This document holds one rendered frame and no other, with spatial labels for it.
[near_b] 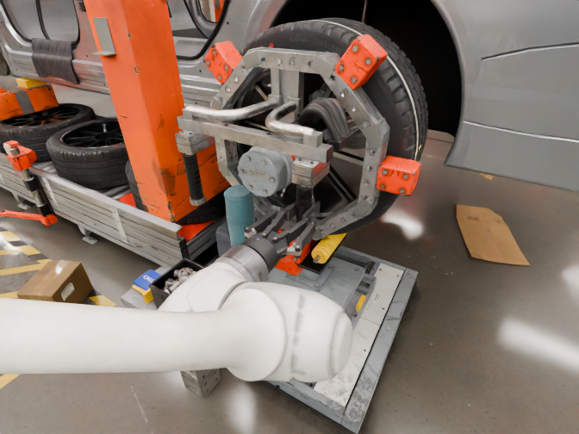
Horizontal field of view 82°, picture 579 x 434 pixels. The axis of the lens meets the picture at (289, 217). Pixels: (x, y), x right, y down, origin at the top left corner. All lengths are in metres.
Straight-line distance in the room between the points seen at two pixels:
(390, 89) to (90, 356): 0.80
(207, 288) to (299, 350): 0.17
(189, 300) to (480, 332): 1.45
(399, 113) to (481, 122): 0.38
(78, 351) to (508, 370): 1.56
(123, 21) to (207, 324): 0.91
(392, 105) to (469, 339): 1.14
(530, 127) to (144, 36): 1.14
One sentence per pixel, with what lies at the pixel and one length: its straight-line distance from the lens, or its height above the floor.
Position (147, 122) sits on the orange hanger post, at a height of 0.91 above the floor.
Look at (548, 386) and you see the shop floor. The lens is 1.73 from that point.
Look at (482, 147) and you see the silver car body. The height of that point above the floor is 0.83.
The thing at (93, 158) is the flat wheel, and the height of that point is 0.47.
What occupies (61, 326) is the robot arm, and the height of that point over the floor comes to 1.02.
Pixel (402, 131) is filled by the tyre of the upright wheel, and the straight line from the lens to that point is 0.92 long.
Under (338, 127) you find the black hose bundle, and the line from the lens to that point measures 0.75.
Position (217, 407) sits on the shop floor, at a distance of 1.41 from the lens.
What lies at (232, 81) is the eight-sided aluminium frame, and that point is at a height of 1.04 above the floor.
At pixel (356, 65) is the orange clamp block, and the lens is 0.83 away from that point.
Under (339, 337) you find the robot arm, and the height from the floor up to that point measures 0.92.
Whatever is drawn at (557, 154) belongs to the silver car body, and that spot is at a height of 0.85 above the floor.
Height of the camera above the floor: 1.24
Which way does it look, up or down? 34 degrees down
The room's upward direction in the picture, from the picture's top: straight up
